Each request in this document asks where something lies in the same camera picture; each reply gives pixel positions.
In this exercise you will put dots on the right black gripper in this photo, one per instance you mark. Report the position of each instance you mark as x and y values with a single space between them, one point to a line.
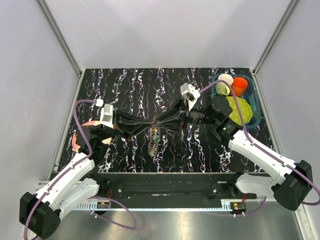
170 120

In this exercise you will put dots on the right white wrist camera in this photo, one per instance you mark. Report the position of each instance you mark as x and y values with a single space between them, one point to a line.
190 94

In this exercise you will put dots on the yellow-green dotted plate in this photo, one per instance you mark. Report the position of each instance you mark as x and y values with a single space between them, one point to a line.
245 109

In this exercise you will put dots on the orange cup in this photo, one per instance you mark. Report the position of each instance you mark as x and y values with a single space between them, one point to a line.
239 86

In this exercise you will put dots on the cream mug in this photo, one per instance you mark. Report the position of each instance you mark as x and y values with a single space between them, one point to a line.
221 88

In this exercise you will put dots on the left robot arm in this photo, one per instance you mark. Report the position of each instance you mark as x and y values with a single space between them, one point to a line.
41 212

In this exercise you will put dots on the yellow key tag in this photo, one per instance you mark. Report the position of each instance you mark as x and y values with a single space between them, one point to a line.
153 130

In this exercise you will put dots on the teal plastic tray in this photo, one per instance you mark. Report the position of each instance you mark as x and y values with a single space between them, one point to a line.
252 98

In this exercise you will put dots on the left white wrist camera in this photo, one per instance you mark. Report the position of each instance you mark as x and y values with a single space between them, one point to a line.
106 113

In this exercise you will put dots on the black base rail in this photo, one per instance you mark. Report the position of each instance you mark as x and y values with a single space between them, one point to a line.
171 190

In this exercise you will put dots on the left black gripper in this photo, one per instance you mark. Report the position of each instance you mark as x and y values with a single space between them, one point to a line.
135 127

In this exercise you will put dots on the pink plate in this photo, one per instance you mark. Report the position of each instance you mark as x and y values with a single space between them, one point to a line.
97 134

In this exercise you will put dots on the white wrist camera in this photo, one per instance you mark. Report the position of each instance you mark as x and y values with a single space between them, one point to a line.
190 94
106 113

